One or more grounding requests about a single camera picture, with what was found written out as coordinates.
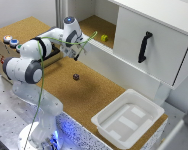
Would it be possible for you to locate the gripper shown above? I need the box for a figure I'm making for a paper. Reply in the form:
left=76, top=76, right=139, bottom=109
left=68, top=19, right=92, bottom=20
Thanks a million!
left=61, top=39, right=90, bottom=59

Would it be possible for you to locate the purple block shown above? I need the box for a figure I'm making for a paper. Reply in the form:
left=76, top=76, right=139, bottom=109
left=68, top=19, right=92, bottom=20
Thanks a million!
left=72, top=73, right=80, bottom=81

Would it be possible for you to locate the yellow block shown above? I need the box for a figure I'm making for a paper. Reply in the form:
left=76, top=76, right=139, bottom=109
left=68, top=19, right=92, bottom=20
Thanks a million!
left=100, top=34, right=109, bottom=43

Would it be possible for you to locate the green button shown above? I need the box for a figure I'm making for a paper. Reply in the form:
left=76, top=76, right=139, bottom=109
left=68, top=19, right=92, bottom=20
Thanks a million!
left=15, top=43, right=23, bottom=53

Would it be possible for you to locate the blue button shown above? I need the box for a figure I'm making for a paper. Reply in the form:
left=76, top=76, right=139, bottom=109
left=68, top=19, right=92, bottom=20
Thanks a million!
left=9, top=38, right=20, bottom=48

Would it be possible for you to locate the white cabinet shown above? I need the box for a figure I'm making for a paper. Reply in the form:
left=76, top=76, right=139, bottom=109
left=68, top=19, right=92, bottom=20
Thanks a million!
left=65, top=0, right=188, bottom=108

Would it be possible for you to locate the red button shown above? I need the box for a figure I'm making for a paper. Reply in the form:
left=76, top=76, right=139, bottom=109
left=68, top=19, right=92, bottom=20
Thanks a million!
left=2, top=34, right=13, bottom=44

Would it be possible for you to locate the white sliding door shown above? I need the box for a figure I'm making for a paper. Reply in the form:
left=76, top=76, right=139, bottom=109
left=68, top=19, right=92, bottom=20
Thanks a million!
left=112, top=6, right=188, bottom=89

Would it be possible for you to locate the white plastic box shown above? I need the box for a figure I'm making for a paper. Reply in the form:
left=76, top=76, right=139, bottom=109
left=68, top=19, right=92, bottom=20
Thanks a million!
left=90, top=88, right=166, bottom=150

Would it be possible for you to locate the green cable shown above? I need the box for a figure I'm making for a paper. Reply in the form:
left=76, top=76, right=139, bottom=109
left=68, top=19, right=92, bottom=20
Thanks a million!
left=22, top=31, right=99, bottom=150

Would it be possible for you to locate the black door handle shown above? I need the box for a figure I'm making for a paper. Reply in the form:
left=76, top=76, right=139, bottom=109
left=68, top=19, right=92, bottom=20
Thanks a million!
left=137, top=30, right=154, bottom=64

